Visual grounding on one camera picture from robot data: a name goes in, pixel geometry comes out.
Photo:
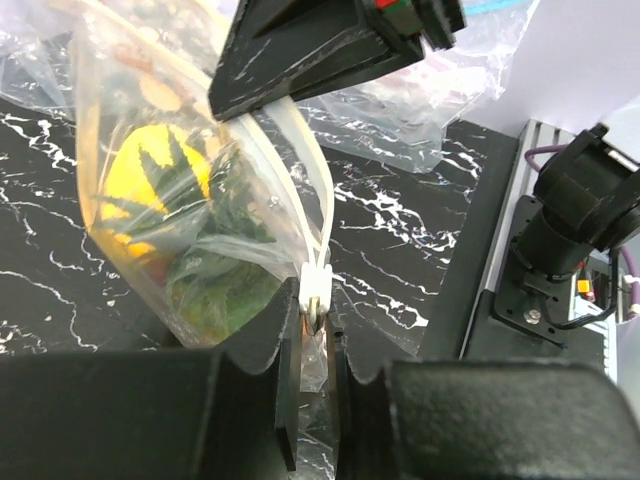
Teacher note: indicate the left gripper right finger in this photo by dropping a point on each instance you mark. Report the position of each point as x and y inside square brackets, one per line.
[358, 354]

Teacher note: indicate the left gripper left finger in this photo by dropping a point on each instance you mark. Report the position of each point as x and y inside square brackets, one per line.
[251, 423]

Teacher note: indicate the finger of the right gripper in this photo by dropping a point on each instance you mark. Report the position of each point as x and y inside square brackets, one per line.
[303, 49]

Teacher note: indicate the toy pineapple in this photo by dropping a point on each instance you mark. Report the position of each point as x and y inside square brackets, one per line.
[205, 283]

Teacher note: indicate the polka dot zip bag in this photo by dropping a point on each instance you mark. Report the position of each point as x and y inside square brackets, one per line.
[139, 64]

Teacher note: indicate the yellow toy bell pepper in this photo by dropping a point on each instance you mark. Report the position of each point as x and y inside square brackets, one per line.
[157, 178]

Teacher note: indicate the clear zip bag pile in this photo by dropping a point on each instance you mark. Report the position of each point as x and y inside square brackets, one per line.
[401, 119]

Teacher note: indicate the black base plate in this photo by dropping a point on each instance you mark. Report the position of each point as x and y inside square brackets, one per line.
[517, 312]

